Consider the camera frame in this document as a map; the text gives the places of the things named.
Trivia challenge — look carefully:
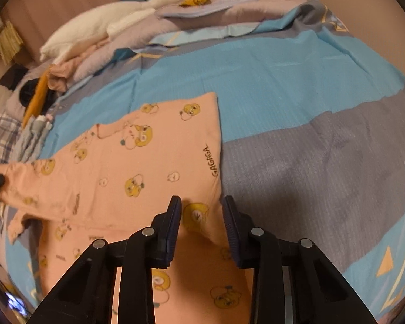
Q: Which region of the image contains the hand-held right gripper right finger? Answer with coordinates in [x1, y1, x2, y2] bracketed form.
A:
[222, 196, 380, 324]

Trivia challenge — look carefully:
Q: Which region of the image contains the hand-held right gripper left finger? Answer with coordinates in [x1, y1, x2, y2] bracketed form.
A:
[27, 196, 183, 324]

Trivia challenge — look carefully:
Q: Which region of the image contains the pink duck print baby garment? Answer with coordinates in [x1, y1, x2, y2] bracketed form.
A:
[0, 92, 257, 324]

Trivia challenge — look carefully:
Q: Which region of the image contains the plaid cloth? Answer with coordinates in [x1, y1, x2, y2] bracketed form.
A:
[0, 113, 24, 244]

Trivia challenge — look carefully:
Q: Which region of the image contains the grey knit sweater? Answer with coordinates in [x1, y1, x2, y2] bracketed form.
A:
[15, 115, 55, 163]

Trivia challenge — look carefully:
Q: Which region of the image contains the orange cloth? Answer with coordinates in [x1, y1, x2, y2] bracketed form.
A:
[22, 72, 49, 125]

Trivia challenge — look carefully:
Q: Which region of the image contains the dark cloth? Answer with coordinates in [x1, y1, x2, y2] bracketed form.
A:
[18, 77, 59, 115]

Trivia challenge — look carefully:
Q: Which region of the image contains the pink crumpled cloth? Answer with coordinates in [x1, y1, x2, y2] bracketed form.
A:
[49, 56, 98, 92]

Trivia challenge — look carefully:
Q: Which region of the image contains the tan woven cloth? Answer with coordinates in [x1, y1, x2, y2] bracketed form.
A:
[0, 20, 23, 65]

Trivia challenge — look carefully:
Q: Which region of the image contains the blue and grey bedsheet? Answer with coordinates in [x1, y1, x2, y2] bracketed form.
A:
[0, 0, 405, 324]

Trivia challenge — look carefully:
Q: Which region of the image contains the white goose plush toy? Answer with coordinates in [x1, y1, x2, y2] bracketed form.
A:
[40, 0, 205, 65]

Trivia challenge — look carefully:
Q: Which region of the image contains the mauve quilt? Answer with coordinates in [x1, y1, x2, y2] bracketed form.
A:
[56, 0, 308, 85]

